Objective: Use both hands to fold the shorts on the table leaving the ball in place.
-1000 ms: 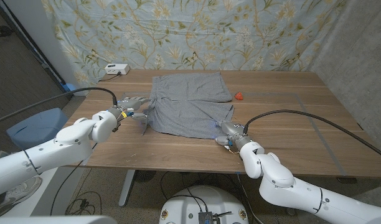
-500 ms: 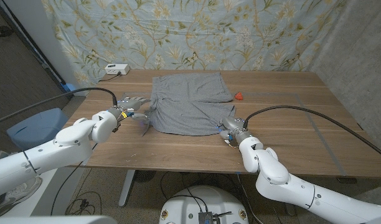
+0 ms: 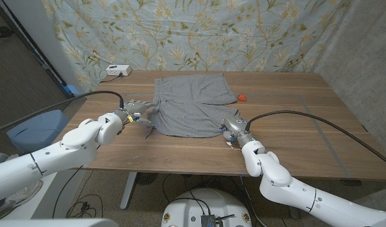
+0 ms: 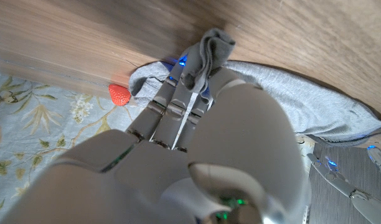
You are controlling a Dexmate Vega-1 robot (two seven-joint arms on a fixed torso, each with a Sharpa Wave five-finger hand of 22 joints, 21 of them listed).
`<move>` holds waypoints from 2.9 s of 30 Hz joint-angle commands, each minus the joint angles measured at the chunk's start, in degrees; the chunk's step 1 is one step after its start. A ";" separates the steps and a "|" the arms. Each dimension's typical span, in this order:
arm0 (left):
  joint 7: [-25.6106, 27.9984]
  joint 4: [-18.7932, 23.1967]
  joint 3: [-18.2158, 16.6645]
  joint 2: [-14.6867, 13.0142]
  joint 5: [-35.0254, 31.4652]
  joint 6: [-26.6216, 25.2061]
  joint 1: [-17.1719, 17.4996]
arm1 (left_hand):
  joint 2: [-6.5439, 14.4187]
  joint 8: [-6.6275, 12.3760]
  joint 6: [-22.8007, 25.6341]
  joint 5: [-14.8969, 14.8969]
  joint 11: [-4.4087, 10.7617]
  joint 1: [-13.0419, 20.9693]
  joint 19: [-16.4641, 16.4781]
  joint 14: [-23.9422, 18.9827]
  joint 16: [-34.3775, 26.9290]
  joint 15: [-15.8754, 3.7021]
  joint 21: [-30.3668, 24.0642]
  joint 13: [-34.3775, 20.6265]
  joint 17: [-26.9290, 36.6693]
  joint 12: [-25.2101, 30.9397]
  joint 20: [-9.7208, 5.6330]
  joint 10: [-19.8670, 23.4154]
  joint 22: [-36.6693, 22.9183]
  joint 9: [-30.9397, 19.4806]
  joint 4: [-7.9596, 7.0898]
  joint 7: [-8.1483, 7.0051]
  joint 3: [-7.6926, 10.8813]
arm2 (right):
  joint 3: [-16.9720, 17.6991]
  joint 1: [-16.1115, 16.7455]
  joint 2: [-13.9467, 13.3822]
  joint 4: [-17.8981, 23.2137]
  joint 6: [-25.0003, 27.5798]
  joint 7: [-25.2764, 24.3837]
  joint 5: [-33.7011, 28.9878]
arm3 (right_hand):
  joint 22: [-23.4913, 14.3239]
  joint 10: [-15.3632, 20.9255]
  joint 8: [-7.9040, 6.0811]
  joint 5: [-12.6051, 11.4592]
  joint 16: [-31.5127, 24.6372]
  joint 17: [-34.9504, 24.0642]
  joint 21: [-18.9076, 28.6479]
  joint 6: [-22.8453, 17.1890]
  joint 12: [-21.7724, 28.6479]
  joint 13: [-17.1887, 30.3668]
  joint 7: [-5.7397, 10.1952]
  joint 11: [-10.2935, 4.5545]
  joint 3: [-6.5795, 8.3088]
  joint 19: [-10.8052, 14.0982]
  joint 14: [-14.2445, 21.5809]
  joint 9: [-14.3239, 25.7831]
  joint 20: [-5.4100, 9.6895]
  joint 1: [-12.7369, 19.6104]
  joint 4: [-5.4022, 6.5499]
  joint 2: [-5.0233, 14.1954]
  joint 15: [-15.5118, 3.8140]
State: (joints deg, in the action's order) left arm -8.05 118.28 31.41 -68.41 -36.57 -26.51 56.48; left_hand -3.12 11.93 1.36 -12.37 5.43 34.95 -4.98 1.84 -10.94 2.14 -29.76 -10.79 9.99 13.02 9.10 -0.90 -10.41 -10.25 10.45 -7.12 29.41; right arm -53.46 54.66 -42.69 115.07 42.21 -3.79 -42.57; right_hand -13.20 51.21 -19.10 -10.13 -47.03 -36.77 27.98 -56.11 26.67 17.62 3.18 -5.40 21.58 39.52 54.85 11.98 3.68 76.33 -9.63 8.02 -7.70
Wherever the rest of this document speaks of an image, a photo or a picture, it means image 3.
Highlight white table leg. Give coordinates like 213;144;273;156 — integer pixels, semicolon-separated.
119;172;139;210

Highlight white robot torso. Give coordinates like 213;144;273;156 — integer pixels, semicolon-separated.
161;187;253;227

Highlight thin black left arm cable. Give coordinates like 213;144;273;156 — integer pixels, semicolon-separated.
52;164;85;219

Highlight black door frame rail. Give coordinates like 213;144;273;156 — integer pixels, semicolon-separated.
0;0;74;102

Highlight floral printed backdrop cloth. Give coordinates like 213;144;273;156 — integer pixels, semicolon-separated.
41;0;352;95

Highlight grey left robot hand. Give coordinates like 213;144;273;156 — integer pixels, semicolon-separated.
113;99;156;129

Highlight grey shorts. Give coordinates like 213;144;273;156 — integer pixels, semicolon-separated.
144;73;240;140

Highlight grey sneaker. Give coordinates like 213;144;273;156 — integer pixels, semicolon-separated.
0;178;44;219

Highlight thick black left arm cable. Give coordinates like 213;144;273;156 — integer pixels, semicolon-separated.
0;90;126;136

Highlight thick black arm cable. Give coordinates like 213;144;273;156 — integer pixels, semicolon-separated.
0;90;126;136
244;110;386;170

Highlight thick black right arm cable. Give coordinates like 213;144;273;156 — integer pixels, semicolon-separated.
244;110;386;170

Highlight white power strip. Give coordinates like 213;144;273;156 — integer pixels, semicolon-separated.
105;64;132;76

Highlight black power strip cord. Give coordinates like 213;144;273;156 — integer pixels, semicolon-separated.
99;73;124;84

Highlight black round floor fan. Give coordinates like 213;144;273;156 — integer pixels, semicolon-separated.
135;172;160;185

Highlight black floor cable coil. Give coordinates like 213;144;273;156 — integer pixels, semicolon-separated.
66;192;104;219

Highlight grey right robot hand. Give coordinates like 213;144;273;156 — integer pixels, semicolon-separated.
219;115;257;149

